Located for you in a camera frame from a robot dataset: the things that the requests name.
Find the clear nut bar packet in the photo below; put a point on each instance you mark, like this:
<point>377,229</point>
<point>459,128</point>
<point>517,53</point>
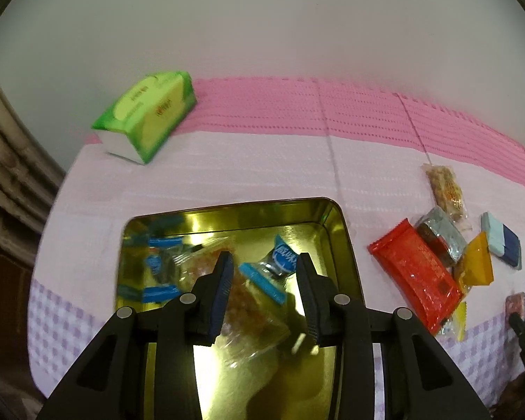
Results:
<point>446,192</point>

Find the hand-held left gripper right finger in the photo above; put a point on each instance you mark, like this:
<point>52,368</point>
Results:
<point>308,297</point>

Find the blue candy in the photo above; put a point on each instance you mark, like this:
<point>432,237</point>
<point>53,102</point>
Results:
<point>284,258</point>

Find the maroon tin box gold interior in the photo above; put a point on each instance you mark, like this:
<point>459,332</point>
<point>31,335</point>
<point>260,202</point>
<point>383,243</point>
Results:
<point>227,223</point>

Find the pink and purple tablecloth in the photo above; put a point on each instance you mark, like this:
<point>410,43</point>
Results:
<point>267,162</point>

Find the yellow snack packet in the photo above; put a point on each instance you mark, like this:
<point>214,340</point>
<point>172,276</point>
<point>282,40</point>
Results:
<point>477,267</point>

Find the small pink snack packet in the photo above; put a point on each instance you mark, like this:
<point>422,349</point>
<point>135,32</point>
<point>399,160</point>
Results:
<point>516,302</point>

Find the grey packet with red band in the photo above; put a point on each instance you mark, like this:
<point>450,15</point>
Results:
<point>442,227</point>

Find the brown wooden door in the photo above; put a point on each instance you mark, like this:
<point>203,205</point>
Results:
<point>4,280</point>

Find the light and dark blue packet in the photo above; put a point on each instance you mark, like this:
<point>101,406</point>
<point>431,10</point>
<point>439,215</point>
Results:
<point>505,240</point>

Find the clear nut snack packet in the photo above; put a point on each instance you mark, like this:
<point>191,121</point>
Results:
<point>249,315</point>

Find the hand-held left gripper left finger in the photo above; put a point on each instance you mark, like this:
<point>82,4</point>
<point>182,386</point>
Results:
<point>221,293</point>

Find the green tissue pack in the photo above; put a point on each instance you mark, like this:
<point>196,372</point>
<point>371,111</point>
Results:
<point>148,113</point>

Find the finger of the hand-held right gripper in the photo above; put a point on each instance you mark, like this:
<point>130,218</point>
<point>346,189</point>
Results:
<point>523,328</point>

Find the beige patterned curtain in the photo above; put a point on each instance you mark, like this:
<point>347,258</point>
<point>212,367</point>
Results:
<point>8,153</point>

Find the red snack packet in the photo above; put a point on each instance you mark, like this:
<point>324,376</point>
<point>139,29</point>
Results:
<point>415,271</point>

